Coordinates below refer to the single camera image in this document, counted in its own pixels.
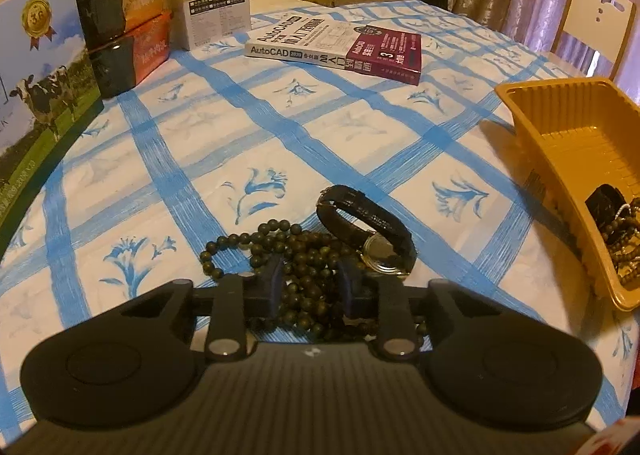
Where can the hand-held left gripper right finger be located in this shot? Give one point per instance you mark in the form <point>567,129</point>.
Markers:
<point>346,285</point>

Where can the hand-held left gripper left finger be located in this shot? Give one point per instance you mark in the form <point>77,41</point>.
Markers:
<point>271,282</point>

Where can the yellow plastic tray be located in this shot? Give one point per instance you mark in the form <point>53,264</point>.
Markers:
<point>550,135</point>

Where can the black and red food box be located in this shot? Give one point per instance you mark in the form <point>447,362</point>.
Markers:
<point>135,55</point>

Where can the white wooden chair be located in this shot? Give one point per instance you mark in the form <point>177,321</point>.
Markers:
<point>595,20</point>

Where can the cow print carton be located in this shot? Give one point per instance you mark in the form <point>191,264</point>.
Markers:
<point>45,85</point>

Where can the blue checked tablecloth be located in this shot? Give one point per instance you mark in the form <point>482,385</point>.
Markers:
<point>200,145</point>

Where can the thick paperback book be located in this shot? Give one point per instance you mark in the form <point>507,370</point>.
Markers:
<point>325,42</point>

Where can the black and orange food box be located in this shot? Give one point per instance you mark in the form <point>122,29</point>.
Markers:
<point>125,2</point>

